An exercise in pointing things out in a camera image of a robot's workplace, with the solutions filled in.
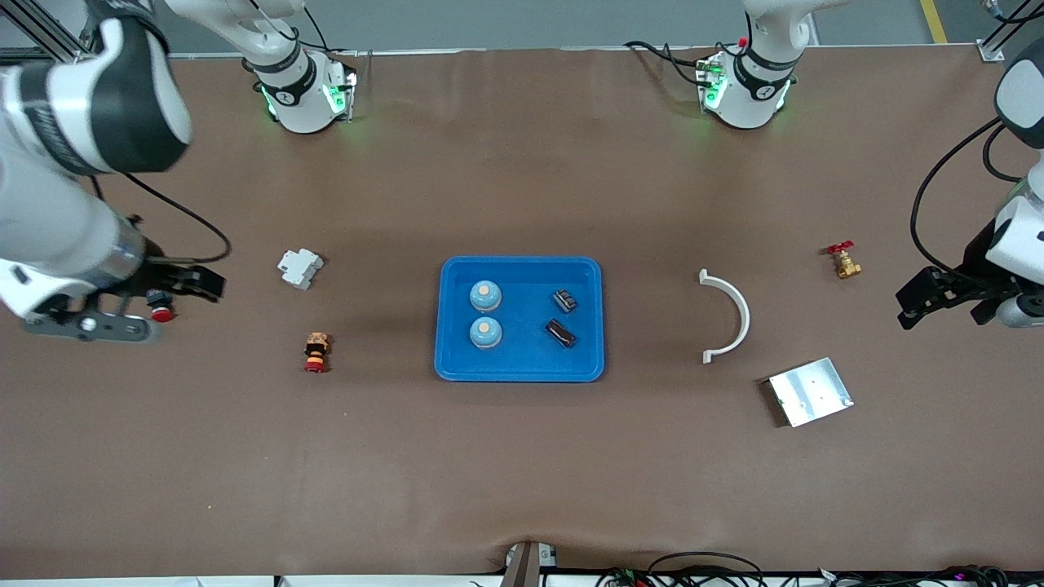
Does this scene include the silver metal plate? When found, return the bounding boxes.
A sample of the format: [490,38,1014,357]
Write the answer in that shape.
[762,356,855,429]

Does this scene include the black right base cable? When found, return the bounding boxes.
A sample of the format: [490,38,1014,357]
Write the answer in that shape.
[269,7,360,58]

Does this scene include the black base cable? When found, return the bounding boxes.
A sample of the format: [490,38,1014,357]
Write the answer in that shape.
[269,7,360,58]
[624,39,712,86]

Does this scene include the grey plastic circuit breaker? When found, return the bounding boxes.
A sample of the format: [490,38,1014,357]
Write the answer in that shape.
[277,248,325,291]

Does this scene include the black looped cable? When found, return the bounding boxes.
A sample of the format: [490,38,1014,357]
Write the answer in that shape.
[648,551,768,587]

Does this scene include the grey metal clamp bracket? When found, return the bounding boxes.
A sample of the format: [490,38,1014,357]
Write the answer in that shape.
[499,541,560,587]

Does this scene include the black left base cable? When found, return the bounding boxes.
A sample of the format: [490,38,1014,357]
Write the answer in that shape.
[624,39,712,86]

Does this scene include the brass valve red handle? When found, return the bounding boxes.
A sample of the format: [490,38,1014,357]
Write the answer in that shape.
[825,241,863,280]

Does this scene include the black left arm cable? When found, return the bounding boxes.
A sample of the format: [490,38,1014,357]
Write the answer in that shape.
[909,118,1008,284]

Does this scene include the brown table mat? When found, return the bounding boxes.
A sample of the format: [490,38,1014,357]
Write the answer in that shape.
[0,45,1044,580]

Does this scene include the aluminium frame profile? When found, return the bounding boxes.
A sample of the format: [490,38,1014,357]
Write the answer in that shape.
[979,0,1044,62]
[0,0,103,66]

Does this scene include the blue plastic tray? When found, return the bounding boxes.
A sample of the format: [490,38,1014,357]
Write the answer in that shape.
[434,256,605,383]

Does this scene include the white curved plastic bracket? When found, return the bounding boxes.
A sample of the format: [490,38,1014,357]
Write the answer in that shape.
[698,268,751,364]

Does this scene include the black cable bundle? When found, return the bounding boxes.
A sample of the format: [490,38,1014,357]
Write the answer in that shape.
[820,564,1012,587]

